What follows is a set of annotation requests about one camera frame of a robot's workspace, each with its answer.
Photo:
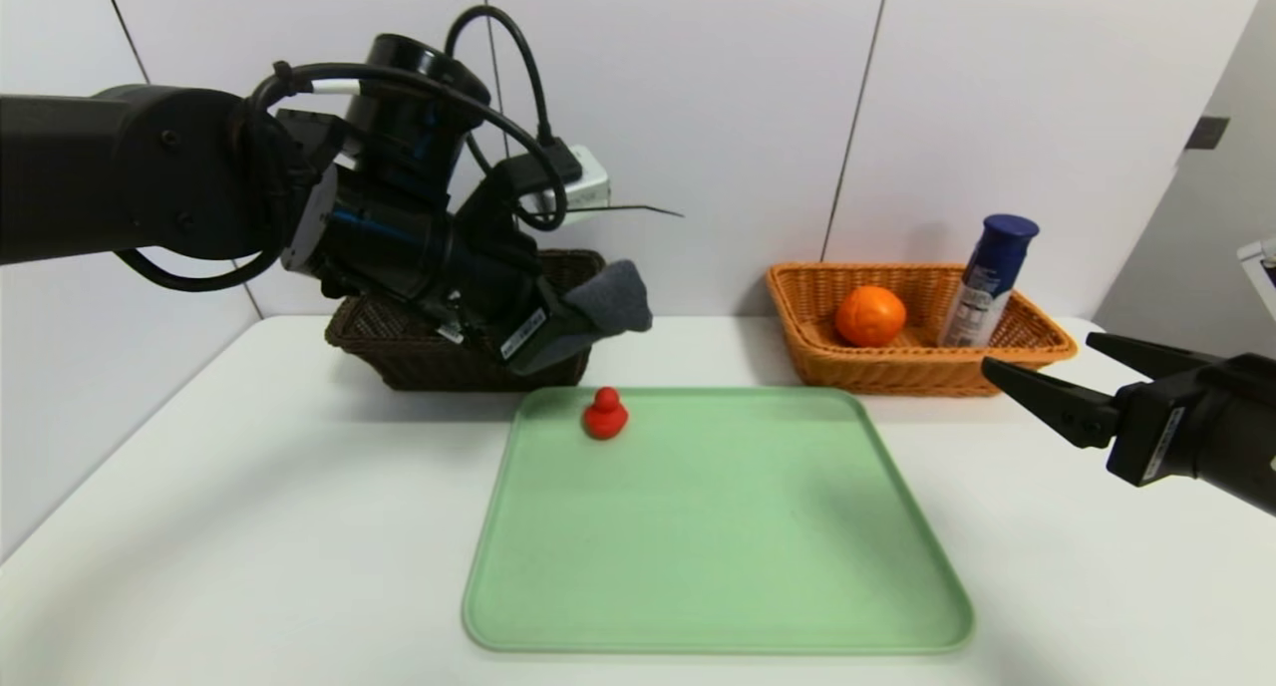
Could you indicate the blue and white bottle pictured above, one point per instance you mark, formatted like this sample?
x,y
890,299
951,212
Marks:
x,y
989,277

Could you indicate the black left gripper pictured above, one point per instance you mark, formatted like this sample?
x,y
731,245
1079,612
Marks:
x,y
530,335

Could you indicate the orange wicker basket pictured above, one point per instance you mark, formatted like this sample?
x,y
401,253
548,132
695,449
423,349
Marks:
x,y
897,372

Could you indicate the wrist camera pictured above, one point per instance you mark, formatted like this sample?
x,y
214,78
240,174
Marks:
x,y
1261,277
588,187

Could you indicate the dark wall fixture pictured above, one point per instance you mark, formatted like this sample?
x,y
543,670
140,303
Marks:
x,y
1207,133

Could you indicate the grey towel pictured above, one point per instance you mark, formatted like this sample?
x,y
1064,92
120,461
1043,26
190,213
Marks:
x,y
618,302

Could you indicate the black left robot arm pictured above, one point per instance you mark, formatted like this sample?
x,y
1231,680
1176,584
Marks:
x,y
150,168

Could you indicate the dark brown wicker basket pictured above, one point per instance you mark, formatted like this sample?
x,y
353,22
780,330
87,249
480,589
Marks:
x,y
399,352

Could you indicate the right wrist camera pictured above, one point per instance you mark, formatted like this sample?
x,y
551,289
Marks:
x,y
1261,277

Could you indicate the light green plastic tray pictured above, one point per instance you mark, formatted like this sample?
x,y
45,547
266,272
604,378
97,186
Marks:
x,y
778,556

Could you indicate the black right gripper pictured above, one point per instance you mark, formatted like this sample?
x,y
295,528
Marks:
x,y
1148,435

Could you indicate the orange fruit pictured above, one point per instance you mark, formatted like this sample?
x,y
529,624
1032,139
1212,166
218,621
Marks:
x,y
870,316

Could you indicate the red rubber duck toy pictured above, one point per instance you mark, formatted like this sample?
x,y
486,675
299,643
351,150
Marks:
x,y
604,417

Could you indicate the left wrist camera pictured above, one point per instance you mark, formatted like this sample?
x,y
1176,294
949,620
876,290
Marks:
x,y
588,187

